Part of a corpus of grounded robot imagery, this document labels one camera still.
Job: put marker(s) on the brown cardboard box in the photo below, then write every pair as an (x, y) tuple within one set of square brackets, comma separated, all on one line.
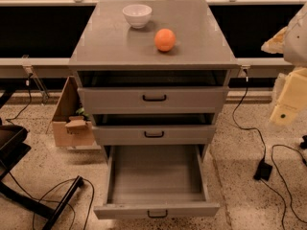
[(69, 128)]

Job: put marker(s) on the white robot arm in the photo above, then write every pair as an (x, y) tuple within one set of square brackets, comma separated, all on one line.
[(291, 42)]

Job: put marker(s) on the metal bracket left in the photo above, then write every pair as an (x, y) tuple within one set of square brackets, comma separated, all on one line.
[(32, 75)]

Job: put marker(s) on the grey railing beam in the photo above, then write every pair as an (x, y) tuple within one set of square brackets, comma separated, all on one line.
[(18, 68)]

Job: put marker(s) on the white ceramic bowl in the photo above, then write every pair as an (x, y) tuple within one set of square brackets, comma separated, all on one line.
[(137, 15)]

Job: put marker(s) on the grey bottom drawer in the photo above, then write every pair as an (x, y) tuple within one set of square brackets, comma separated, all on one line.
[(155, 182)]

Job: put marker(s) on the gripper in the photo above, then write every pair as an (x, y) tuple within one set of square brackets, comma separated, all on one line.
[(297, 43)]

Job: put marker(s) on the orange ball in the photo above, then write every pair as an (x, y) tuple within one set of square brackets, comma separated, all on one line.
[(165, 40)]

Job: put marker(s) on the grey drawer cabinet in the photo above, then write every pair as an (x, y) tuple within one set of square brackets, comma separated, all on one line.
[(114, 54)]

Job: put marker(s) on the grey top drawer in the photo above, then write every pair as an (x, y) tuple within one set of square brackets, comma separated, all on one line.
[(160, 100)]

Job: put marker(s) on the grey drawer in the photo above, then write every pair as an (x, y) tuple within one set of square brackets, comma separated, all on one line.
[(153, 135), (155, 182), (160, 100)]

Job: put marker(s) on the black stand frame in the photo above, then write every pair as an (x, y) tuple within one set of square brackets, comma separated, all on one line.
[(45, 172)]

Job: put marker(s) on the grey middle drawer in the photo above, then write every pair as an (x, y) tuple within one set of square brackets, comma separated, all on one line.
[(153, 135)]

